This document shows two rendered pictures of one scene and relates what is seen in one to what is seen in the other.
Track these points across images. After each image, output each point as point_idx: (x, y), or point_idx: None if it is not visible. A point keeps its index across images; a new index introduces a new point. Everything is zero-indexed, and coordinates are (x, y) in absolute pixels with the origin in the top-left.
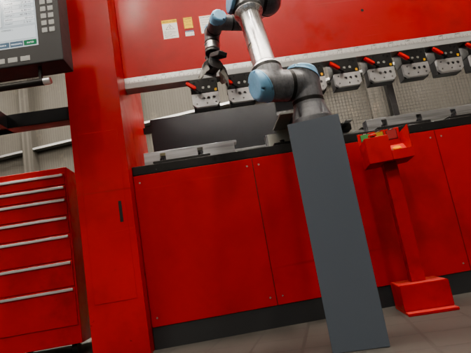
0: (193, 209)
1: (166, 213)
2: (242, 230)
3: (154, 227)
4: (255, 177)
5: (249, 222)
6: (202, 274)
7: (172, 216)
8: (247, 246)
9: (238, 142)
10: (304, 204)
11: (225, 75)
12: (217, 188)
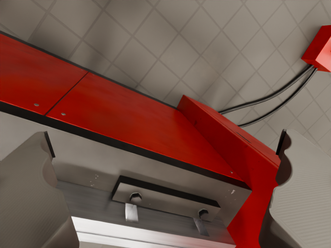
0: (158, 128)
1: (188, 139)
2: (103, 95)
3: (196, 138)
4: (56, 102)
5: (91, 93)
6: (147, 104)
7: (181, 135)
8: (102, 90)
9: None
10: None
11: (12, 191)
12: (125, 124)
